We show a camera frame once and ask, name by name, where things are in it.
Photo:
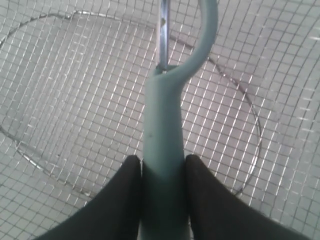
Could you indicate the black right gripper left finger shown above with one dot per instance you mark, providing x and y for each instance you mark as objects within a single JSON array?
[{"x": 113, "y": 214}]

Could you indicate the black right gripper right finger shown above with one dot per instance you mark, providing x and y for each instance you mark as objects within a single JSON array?
[{"x": 217, "y": 214}]

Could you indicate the metal wire mesh basket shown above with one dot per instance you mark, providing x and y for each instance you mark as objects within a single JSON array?
[{"x": 72, "y": 91}]

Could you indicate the teal handled peeler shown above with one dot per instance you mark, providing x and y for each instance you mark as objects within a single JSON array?
[{"x": 164, "y": 204}]

